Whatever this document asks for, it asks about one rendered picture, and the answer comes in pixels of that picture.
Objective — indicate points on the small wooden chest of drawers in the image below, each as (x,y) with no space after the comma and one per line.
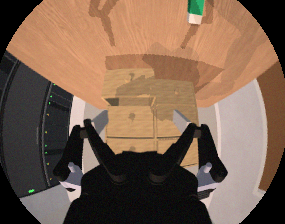
(155,138)

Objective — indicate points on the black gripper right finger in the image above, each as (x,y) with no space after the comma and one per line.
(211,169)

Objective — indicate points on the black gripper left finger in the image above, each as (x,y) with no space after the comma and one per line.
(68,169)

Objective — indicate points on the light wooden drawer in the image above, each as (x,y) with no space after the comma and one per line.
(191,156)
(140,91)
(164,118)
(170,93)
(139,120)
(136,146)

